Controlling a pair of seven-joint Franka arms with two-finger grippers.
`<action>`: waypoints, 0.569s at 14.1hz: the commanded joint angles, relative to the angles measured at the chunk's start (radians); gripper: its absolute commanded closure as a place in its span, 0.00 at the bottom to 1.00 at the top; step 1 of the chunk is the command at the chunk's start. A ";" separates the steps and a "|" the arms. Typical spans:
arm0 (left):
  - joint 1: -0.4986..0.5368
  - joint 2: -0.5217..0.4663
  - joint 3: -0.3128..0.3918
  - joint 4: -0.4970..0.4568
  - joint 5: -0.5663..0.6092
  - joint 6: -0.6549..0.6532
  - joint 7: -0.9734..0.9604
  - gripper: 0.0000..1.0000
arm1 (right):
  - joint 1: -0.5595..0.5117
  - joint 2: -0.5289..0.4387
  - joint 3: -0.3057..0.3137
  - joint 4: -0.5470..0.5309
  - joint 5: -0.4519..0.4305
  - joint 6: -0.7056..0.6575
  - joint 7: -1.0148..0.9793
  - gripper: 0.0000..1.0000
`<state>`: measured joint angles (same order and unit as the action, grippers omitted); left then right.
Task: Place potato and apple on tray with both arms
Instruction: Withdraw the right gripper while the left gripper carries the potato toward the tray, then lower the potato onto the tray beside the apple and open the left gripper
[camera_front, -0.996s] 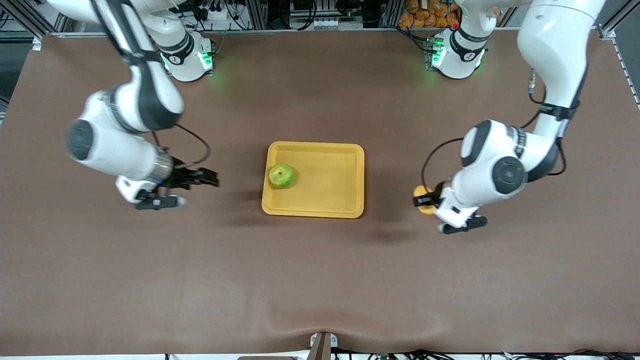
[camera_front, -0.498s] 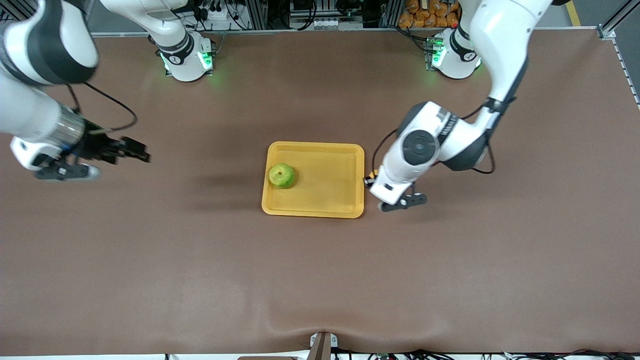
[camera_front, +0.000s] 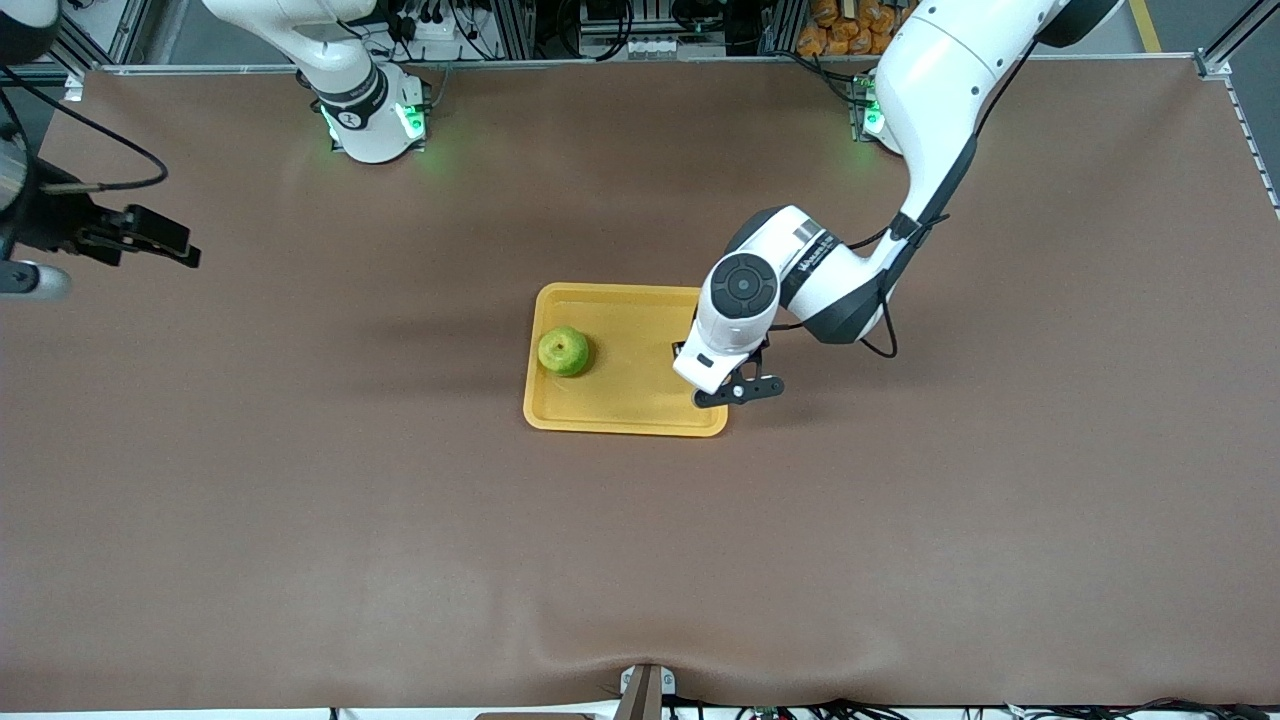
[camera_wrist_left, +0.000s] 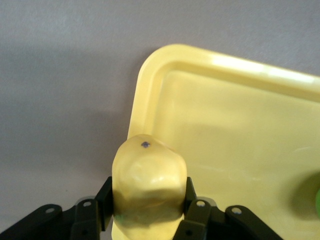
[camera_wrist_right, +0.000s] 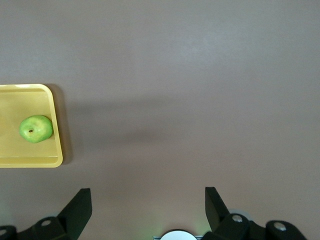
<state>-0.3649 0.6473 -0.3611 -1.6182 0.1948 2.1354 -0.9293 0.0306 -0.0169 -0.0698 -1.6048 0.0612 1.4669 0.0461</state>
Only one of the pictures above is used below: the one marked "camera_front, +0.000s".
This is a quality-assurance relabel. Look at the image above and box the green apple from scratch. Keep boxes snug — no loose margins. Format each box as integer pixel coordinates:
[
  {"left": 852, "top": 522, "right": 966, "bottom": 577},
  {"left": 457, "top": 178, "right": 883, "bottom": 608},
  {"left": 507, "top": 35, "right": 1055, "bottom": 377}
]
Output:
[{"left": 537, "top": 326, "right": 592, "bottom": 379}]

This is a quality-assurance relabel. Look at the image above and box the yellow plastic tray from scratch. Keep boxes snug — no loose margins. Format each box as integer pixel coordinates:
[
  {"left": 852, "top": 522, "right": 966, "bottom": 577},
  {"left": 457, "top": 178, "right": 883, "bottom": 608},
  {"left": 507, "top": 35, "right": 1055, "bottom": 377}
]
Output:
[{"left": 523, "top": 282, "right": 730, "bottom": 438}]

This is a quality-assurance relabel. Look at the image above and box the brown table mat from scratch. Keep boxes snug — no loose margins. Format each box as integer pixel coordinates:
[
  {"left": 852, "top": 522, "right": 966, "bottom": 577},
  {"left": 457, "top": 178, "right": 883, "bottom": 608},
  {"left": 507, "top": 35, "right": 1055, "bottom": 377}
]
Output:
[{"left": 0, "top": 56, "right": 1280, "bottom": 713}]

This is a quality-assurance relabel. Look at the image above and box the white power strip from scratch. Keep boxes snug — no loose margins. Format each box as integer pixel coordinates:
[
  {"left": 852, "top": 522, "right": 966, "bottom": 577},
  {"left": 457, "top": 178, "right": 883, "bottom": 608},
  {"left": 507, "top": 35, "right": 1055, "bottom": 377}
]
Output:
[{"left": 392, "top": 8, "right": 473, "bottom": 47}]

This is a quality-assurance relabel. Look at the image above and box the orange snack bags pile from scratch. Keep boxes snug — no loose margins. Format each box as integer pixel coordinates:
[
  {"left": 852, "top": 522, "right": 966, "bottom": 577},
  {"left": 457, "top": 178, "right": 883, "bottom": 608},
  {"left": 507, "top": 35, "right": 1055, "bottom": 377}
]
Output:
[{"left": 796, "top": 0, "right": 919, "bottom": 58}]

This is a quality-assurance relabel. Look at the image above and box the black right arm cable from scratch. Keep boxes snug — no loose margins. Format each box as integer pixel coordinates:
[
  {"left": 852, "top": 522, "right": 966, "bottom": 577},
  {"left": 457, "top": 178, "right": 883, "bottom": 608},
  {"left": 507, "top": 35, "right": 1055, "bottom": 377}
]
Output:
[{"left": 0, "top": 64, "right": 170, "bottom": 193}]

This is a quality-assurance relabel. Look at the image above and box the aluminium frame profile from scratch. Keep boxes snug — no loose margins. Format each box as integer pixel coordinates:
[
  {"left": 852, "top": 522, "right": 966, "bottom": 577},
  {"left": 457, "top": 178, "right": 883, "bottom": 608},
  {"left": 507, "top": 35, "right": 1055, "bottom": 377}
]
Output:
[
  {"left": 40, "top": 0, "right": 153, "bottom": 101},
  {"left": 1194, "top": 0, "right": 1280, "bottom": 83}
]

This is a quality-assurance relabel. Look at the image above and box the aluminium table edge rail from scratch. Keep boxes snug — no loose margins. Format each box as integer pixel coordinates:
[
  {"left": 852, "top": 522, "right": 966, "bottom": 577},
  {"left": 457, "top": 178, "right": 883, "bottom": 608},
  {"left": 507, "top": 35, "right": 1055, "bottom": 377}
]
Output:
[{"left": 98, "top": 52, "right": 1201, "bottom": 75}]

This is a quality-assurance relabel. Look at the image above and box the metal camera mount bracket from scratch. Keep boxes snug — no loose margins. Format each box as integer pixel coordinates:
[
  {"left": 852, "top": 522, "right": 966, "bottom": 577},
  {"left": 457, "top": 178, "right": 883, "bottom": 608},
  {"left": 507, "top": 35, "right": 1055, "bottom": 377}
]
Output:
[{"left": 618, "top": 664, "right": 678, "bottom": 720}]

